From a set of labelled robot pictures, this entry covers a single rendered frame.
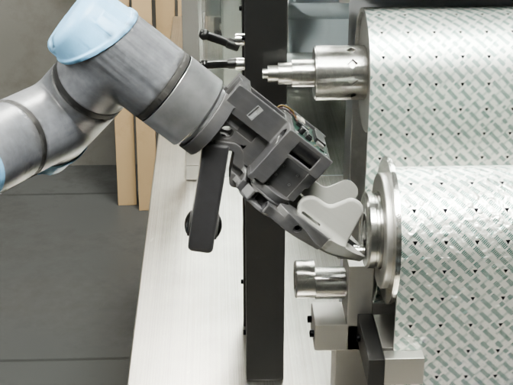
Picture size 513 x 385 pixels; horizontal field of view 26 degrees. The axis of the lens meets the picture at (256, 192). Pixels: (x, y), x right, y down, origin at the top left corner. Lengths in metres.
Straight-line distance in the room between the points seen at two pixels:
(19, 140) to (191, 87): 0.16
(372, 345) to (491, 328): 0.12
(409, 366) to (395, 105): 0.31
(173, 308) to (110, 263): 2.14
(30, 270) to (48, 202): 0.57
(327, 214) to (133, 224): 3.04
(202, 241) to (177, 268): 0.73
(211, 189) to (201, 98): 0.10
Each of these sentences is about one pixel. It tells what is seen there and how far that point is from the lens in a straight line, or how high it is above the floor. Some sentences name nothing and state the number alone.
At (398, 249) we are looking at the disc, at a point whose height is 1.26.
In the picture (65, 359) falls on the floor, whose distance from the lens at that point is 3.30.
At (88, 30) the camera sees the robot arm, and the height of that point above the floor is 1.47.
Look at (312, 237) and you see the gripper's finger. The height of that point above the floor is 1.27.
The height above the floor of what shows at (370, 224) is 1.27.
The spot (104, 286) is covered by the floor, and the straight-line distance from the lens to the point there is 3.67.
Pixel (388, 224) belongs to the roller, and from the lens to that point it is 1.06.
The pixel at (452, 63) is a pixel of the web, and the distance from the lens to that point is 1.26.
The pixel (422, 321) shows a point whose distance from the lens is 1.10.
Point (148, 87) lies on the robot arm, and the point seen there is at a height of 1.42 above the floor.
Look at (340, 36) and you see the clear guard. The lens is 2.05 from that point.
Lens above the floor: 1.73
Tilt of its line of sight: 24 degrees down
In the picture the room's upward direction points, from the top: straight up
